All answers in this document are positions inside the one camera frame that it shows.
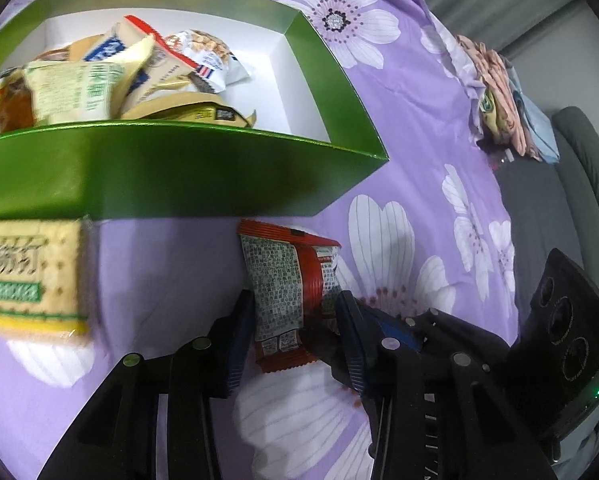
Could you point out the orange panda snack packet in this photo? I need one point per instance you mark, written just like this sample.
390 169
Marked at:
4 105

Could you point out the white blue red-edged packet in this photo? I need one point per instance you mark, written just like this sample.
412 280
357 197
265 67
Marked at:
144 67

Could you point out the green cardboard box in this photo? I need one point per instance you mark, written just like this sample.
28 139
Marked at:
179 175

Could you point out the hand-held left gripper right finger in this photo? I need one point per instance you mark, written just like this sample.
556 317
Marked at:
357 355

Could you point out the tan cake packet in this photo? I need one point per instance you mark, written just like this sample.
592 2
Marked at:
199 110

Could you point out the grey sofa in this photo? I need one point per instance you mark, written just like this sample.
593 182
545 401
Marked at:
559 200

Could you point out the yellow green cracker packet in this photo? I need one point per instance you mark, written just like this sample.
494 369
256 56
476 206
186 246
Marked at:
29 280

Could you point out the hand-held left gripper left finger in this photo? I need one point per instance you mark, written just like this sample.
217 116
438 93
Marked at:
237 350

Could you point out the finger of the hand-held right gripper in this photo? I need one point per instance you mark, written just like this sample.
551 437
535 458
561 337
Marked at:
327 347
454 335

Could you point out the clear white peanut packet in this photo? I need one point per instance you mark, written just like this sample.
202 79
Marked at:
214 55

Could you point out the pale green snack packet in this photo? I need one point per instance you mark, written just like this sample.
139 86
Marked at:
74 87

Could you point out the pile of folded clothes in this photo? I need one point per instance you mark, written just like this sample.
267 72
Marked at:
504 95

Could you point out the red grey snack packet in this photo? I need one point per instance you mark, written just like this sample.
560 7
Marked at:
279 285

